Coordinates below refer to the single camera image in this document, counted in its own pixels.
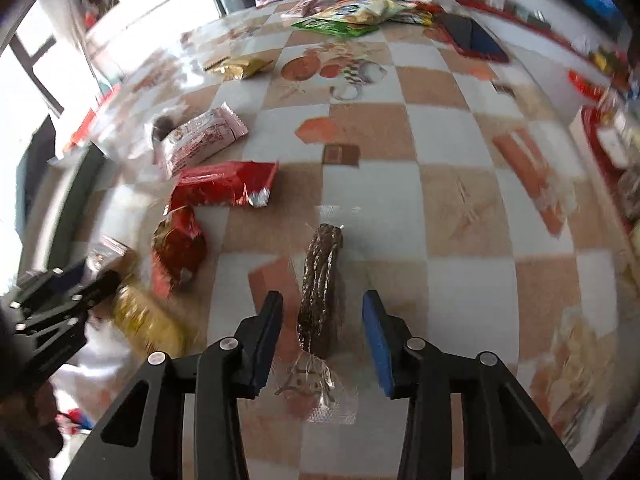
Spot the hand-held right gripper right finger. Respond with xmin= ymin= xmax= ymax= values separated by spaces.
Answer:
xmin=362 ymin=290 xmax=583 ymax=480

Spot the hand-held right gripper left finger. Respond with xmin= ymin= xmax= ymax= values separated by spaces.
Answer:
xmin=62 ymin=290 xmax=284 ymax=480

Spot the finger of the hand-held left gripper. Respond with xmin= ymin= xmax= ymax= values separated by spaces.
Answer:
xmin=55 ymin=270 xmax=122 ymax=323
xmin=9 ymin=266 xmax=68 ymax=313

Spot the yellow snack packet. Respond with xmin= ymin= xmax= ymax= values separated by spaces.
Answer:
xmin=111 ymin=284 xmax=189 ymax=359

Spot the dark brown snack clear wrapper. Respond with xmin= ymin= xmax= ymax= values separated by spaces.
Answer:
xmin=272 ymin=205 xmax=361 ymax=423

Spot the pink snack packet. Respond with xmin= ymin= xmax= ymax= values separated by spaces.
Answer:
xmin=154 ymin=102 xmax=250 ymax=179

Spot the clear packet brown snack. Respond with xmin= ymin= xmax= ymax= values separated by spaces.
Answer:
xmin=87 ymin=235 xmax=139 ymax=274

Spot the crumpled red snack packet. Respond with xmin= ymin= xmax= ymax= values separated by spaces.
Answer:
xmin=151 ymin=205 xmax=208 ymax=302

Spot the dark flat panel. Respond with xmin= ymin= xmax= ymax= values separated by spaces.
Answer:
xmin=14 ymin=114 xmax=68 ymax=243

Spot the red plastic stool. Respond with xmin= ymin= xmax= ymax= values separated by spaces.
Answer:
xmin=61 ymin=109 xmax=102 ymax=157

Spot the flat red snack packet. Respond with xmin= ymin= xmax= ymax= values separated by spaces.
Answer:
xmin=170 ymin=160 xmax=279 ymax=209

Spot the checkered printed tablecloth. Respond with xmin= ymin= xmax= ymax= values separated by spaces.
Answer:
xmin=50 ymin=0 xmax=640 ymax=480

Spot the white cabinet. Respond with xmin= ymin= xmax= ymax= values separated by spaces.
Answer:
xmin=84 ymin=0 xmax=222 ymax=82

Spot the gold snack packet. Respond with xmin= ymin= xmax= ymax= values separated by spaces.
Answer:
xmin=205 ymin=56 xmax=274 ymax=81

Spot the red tray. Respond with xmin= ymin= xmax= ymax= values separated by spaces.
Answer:
xmin=581 ymin=104 xmax=640 ymax=233

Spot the pile of assorted snack bags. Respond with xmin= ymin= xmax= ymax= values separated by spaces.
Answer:
xmin=280 ymin=0 xmax=451 ymax=39

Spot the small red box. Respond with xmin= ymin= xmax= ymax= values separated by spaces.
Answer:
xmin=569 ymin=70 xmax=607 ymax=102

